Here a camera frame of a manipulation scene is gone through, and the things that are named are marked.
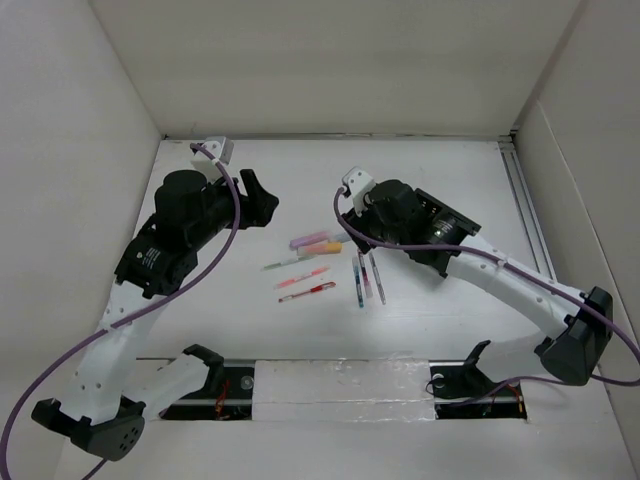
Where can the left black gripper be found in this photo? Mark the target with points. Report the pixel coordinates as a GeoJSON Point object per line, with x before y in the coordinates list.
{"type": "Point", "coordinates": [257, 205]}

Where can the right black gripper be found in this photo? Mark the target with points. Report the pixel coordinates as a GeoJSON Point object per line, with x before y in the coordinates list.
{"type": "Point", "coordinates": [360, 222]}

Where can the black pen holder box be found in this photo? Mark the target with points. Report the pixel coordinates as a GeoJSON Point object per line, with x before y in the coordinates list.
{"type": "Point", "coordinates": [443, 224]}

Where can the grey gel pen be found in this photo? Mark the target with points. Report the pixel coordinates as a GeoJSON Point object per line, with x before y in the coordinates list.
{"type": "Point", "coordinates": [377, 279]}

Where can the green gel pen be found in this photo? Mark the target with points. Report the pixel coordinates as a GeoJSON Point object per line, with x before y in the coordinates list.
{"type": "Point", "coordinates": [284, 263]}

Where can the purple highlighter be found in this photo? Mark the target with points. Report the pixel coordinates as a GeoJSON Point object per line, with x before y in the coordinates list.
{"type": "Point", "coordinates": [317, 237]}

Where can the orange highlighter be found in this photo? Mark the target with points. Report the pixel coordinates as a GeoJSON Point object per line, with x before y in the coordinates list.
{"type": "Point", "coordinates": [326, 248]}

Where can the dark red gel pen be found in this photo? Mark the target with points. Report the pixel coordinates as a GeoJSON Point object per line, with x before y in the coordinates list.
{"type": "Point", "coordinates": [364, 274]}

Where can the blue gel pen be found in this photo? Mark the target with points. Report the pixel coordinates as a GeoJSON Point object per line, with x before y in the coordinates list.
{"type": "Point", "coordinates": [358, 283]}

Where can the pink gel pen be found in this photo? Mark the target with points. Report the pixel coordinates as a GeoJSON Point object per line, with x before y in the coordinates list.
{"type": "Point", "coordinates": [300, 278]}

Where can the pink highlighter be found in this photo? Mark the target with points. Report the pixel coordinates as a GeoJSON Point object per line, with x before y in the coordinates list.
{"type": "Point", "coordinates": [301, 250]}

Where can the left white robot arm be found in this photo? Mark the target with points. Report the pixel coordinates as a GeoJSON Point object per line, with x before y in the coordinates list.
{"type": "Point", "coordinates": [101, 414]}

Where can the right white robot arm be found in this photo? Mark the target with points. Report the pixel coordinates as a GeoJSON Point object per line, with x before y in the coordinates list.
{"type": "Point", "coordinates": [573, 327]}

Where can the white foam block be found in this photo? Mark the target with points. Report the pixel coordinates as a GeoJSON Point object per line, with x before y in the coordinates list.
{"type": "Point", "coordinates": [342, 391]}

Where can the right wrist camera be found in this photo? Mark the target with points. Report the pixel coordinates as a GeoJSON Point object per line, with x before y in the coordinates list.
{"type": "Point", "coordinates": [358, 184]}

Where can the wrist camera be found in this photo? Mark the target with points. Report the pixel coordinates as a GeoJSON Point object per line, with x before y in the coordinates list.
{"type": "Point", "coordinates": [209, 153]}
{"type": "Point", "coordinates": [358, 184]}

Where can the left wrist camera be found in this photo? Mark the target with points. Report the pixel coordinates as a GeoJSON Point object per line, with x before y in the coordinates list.
{"type": "Point", "coordinates": [209, 153]}

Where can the aluminium rail right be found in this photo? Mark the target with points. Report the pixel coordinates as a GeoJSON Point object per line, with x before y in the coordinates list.
{"type": "Point", "coordinates": [525, 207]}

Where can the front mounting rail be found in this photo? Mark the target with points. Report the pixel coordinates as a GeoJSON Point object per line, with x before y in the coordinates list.
{"type": "Point", "coordinates": [232, 400]}

